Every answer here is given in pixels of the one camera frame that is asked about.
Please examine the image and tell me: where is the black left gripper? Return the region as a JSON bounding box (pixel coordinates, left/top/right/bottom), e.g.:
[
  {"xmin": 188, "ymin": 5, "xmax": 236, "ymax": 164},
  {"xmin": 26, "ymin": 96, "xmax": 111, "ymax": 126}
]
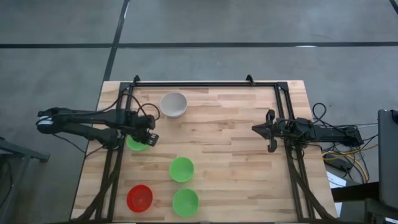
[{"xmin": 131, "ymin": 113, "xmax": 160, "ymax": 147}]

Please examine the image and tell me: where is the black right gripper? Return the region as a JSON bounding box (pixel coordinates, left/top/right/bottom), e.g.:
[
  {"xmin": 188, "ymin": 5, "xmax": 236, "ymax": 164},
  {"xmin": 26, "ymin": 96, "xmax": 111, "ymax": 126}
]
[{"xmin": 251, "ymin": 109, "xmax": 285, "ymax": 154}]

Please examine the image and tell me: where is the green plastic bowl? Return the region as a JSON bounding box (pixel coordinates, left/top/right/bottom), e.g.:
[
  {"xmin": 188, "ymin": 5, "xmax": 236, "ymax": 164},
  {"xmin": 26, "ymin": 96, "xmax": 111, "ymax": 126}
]
[
  {"xmin": 126, "ymin": 134, "xmax": 150, "ymax": 152},
  {"xmin": 172, "ymin": 188, "xmax": 200, "ymax": 218},
  {"xmin": 169, "ymin": 156, "xmax": 195, "ymax": 184}
]

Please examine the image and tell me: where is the red plastic bowl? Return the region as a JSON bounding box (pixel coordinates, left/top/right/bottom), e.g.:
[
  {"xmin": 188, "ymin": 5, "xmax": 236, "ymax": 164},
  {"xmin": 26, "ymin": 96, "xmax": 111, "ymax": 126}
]
[{"xmin": 126, "ymin": 184, "xmax": 154, "ymax": 213}]

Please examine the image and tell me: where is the white ribbed bowl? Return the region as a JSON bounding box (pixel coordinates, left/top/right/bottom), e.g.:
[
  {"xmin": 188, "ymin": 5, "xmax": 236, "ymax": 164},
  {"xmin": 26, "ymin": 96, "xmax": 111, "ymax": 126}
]
[{"xmin": 159, "ymin": 91, "xmax": 188, "ymax": 119}]

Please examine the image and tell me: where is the black power adapter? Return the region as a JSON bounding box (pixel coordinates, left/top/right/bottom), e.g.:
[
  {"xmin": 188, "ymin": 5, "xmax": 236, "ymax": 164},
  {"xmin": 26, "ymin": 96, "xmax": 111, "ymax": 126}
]
[{"xmin": 325, "ymin": 156, "xmax": 353, "ymax": 172}]

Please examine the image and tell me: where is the white paper sheet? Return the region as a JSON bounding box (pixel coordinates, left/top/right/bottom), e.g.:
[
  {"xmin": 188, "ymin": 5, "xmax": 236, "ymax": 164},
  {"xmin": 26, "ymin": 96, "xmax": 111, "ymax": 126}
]
[{"xmin": 326, "ymin": 170, "xmax": 348, "ymax": 189}]

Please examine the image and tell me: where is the grey metal cart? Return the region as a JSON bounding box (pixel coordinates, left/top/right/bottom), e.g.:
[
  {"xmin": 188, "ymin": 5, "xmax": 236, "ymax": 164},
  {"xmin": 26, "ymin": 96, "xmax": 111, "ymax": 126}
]
[{"xmin": 0, "ymin": 136, "xmax": 50, "ymax": 224}]

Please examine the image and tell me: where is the grey computer case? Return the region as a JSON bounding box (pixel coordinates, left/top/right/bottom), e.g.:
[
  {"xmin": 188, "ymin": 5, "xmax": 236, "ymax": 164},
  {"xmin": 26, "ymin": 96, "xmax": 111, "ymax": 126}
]
[{"xmin": 377, "ymin": 108, "xmax": 398, "ymax": 210}]

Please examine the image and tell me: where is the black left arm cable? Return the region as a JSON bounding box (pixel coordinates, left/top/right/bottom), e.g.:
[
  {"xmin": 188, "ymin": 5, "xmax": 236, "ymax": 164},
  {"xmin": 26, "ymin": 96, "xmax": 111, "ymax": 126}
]
[{"xmin": 117, "ymin": 92, "xmax": 161, "ymax": 122}]

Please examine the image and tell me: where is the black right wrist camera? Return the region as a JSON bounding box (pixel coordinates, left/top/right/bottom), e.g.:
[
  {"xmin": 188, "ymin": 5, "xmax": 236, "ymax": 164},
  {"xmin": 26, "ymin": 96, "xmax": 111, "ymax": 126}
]
[{"xmin": 285, "ymin": 117, "xmax": 314, "ymax": 135}]

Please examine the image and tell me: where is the black looped cable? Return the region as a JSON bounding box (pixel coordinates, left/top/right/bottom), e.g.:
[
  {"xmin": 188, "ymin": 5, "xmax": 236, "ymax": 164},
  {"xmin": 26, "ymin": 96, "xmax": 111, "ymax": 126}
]
[{"xmin": 312, "ymin": 102, "xmax": 328, "ymax": 124}]

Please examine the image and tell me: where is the black metal table frame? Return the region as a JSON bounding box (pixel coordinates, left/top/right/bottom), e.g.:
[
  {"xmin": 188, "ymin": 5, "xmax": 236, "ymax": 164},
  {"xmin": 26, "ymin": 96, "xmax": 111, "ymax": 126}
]
[{"xmin": 70, "ymin": 74, "xmax": 339, "ymax": 223}]

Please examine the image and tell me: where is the yellow cable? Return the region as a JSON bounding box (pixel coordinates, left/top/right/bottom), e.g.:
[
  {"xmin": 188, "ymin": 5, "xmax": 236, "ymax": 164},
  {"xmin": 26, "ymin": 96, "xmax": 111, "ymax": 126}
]
[{"xmin": 322, "ymin": 143, "xmax": 379, "ymax": 184}]

